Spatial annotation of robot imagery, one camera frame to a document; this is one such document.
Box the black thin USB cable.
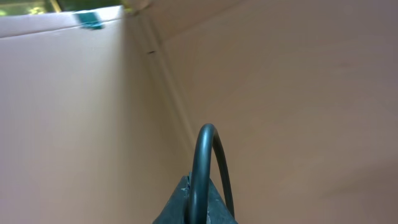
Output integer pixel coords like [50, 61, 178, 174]
[188, 123, 236, 224]

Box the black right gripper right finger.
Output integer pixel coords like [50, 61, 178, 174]
[206, 180, 238, 224]

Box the green tape strip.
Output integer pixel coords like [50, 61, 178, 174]
[73, 11, 103, 30]

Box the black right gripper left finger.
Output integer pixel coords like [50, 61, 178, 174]
[152, 175, 190, 224]

